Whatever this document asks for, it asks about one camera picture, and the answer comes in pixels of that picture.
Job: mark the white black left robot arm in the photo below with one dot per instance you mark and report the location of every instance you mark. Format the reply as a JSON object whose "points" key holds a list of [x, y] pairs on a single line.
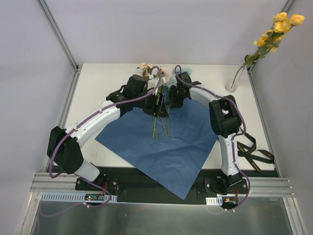
{"points": [[65, 144]]}

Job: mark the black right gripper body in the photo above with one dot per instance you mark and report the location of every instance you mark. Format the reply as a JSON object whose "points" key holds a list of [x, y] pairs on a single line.
{"points": [[172, 99]]}

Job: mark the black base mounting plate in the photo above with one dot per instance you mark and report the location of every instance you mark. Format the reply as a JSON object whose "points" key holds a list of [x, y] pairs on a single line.
{"points": [[130, 185]]}

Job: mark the right white cable duct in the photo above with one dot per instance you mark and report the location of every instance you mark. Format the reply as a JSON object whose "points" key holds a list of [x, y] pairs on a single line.
{"points": [[214, 201]]}

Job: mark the white cable duct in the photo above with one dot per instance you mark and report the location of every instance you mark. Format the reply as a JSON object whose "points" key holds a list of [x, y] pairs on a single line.
{"points": [[214, 201], [77, 197]]}

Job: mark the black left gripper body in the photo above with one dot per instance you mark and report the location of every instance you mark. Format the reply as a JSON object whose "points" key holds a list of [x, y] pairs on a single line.
{"points": [[151, 107]]}

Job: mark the clear glass vase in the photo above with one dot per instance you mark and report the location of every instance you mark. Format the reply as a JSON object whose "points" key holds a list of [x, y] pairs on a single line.
{"points": [[232, 85]]}

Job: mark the yellow flower bunch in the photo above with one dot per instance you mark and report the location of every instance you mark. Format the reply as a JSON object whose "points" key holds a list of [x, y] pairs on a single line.
{"points": [[272, 38]]}

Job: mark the blue wrapping paper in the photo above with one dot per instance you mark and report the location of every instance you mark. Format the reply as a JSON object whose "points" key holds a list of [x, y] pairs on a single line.
{"points": [[174, 161]]}

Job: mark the left aluminium table rail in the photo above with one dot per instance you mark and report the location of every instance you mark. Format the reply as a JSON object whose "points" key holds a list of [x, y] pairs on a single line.
{"points": [[69, 97]]}

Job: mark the left aluminium frame post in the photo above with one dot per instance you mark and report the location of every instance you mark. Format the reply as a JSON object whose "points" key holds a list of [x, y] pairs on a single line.
{"points": [[57, 33]]}

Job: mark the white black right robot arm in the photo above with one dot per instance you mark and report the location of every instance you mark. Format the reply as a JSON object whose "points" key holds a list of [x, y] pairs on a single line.
{"points": [[225, 122]]}

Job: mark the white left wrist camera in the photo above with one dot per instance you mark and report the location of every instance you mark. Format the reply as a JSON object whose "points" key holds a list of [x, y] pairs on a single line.
{"points": [[154, 83]]}

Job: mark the left white cable duct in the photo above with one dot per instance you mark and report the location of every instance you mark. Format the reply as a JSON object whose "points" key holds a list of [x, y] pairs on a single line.
{"points": [[77, 197]]}

